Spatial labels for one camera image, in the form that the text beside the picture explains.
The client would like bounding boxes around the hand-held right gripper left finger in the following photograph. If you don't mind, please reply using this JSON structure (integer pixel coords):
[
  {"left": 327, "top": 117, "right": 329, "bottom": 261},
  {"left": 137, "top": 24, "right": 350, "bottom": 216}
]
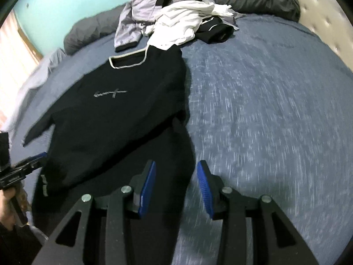
[{"left": 32, "top": 160, "right": 157, "bottom": 265}]

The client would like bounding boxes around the light grey sheet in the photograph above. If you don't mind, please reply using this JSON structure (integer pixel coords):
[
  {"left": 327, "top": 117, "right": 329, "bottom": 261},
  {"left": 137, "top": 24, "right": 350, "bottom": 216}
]
[{"left": 5, "top": 47, "right": 67, "bottom": 133}]

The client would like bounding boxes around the bed with blue sheet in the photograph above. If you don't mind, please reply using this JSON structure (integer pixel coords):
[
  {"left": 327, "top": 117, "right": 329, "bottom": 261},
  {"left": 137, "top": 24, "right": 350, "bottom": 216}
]
[{"left": 10, "top": 13, "right": 353, "bottom": 265}]

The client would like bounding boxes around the black t-shirt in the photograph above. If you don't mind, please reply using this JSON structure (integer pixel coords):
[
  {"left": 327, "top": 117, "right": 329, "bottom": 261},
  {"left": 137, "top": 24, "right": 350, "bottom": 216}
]
[{"left": 22, "top": 45, "right": 197, "bottom": 265}]

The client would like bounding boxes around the black garment white stripe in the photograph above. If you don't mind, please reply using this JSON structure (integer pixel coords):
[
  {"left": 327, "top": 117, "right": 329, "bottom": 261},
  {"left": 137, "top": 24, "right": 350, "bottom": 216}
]
[{"left": 195, "top": 17, "right": 235, "bottom": 45}]

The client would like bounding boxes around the wooden window frame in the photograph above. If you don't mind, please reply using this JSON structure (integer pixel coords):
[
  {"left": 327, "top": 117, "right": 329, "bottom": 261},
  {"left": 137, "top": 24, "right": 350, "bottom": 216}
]
[{"left": 16, "top": 27, "right": 45, "bottom": 62}]

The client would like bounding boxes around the white shirt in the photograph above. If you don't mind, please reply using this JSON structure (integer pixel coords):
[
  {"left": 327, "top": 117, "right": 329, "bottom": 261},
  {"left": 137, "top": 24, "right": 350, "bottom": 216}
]
[{"left": 142, "top": 0, "right": 237, "bottom": 51}]

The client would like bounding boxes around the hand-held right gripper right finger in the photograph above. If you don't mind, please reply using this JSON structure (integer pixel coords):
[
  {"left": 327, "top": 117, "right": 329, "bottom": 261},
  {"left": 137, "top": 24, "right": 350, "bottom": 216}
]
[{"left": 196, "top": 160, "right": 319, "bottom": 265}]

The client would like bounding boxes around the beige tufted headboard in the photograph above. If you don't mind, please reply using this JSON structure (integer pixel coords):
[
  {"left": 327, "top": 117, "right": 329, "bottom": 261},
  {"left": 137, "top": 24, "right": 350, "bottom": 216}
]
[{"left": 278, "top": 0, "right": 353, "bottom": 76}]

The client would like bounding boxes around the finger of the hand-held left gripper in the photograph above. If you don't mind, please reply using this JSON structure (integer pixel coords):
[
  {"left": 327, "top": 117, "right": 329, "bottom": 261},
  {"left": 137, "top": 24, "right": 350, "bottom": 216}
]
[{"left": 19, "top": 152, "right": 48, "bottom": 172}]

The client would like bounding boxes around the person's left hand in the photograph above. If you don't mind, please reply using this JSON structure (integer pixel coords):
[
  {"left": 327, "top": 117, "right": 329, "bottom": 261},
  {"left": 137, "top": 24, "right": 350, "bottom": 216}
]
[{"left": 0, "top": 184, "right": 31, "bottom": 231}]

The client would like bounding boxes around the person's left forearm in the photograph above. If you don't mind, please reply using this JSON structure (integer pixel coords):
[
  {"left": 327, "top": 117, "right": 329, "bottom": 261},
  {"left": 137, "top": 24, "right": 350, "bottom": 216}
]
[{"left": 0, "top": 221, "right": 49, "bottom": 265}]

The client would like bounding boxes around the pile of mixed clothes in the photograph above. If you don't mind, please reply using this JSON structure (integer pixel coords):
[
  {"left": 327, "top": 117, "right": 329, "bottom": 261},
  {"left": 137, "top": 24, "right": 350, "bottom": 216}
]
[{"left": 114, "top": 0, "right": 240, "bottom": 53}]

